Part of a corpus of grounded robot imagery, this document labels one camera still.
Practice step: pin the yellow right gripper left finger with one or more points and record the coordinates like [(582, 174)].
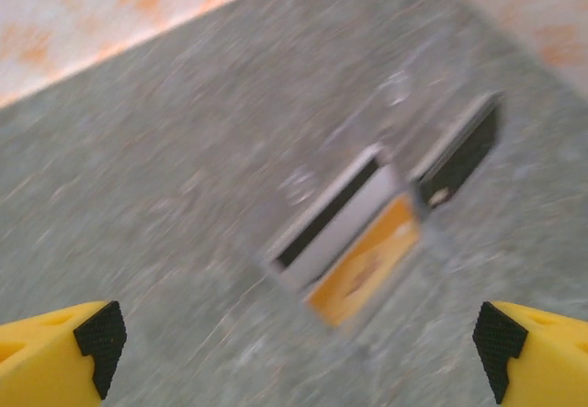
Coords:
[(46, 361)]

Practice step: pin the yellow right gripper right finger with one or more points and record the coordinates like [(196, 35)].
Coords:
[(546, 361)]

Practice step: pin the orange credit card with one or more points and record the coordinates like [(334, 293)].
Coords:
[(367, 264)]

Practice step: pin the black credit card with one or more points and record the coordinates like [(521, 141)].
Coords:
[(464, 154)]

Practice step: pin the clear acrylic card stand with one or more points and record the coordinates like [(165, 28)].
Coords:
[(395, 99)]

